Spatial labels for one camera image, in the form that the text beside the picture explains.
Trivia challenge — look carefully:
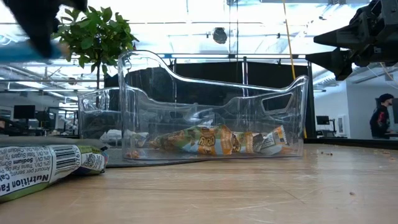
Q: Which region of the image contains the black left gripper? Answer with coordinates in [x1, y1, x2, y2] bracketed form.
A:
[2, 0, 89, 59]

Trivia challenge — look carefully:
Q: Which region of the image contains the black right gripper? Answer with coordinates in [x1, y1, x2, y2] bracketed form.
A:
[305, 0, 398, 82]

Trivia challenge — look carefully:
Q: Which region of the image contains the narrow clear plastic bin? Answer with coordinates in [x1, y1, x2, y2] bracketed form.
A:
[76, 86, 137, 149]

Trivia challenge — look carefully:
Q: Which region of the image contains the green potted plant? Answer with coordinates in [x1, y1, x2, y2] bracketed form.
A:
[50, 5, 140, 108]

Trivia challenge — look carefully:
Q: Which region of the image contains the person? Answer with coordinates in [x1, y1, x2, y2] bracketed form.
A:
[369, 93, 396, 140]

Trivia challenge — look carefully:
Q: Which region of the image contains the black hanging round device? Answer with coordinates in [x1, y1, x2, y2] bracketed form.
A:
[212, 27, 228, 45]

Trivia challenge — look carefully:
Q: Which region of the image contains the black partition panel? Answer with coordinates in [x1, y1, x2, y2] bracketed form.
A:
[103, 60, 315, 140]

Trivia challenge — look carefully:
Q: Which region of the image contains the yellow hanging cable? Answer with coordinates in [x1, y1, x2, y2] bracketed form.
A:
[281, 0, 307, 140]

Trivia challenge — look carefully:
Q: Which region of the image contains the black aluminium table frame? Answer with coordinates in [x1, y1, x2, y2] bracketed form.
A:
[303, 138, 398, 147]

